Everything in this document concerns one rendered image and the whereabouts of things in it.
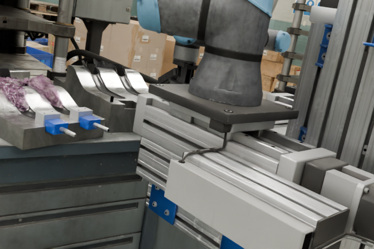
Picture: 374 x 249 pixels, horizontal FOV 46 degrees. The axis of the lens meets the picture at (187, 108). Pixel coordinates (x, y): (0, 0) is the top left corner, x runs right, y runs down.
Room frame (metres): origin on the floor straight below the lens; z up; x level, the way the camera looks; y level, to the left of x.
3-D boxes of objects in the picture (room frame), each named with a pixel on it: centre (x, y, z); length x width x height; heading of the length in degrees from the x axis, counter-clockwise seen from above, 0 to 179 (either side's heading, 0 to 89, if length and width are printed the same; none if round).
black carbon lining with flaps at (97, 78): (1.51, 0.27, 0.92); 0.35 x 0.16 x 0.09; 37
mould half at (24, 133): (1.25, 0.50, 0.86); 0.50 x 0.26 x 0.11; 55
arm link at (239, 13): (0.88, -0.06, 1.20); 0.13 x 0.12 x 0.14; 86
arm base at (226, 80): (0.88, -0.07, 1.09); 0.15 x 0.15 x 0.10
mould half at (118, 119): (1.53, 0.27, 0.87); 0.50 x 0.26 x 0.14; 37
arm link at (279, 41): (1.59, -0.25, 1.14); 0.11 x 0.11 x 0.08; 42
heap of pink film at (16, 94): (1.25, 0.50, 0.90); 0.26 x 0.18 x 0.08; 55
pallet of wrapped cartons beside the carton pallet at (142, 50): (5.75, 1.06, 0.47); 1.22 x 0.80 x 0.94; 53
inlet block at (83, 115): (1.14, 0.25, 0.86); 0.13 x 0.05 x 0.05; 55
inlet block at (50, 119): (1.05, 0.31, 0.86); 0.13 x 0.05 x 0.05; 55
